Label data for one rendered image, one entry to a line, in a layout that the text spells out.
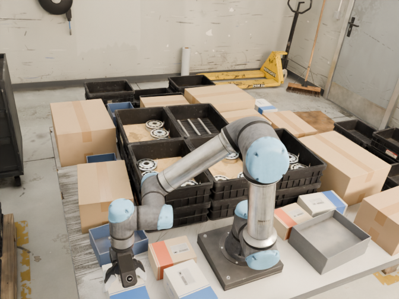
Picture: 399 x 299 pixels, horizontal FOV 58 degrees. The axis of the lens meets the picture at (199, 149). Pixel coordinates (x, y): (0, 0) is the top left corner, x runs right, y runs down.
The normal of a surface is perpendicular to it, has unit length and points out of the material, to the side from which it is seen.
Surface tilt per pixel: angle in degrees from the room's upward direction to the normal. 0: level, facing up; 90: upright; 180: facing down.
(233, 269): 4
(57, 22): 90
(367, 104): 90
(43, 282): 0
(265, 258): 101
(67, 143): 90
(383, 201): 0
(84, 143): 90
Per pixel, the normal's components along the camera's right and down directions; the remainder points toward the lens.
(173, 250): 0.08, -0.85
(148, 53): 0.40, 0.50
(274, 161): 0.14, 0.47
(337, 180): -0.88, 0.18
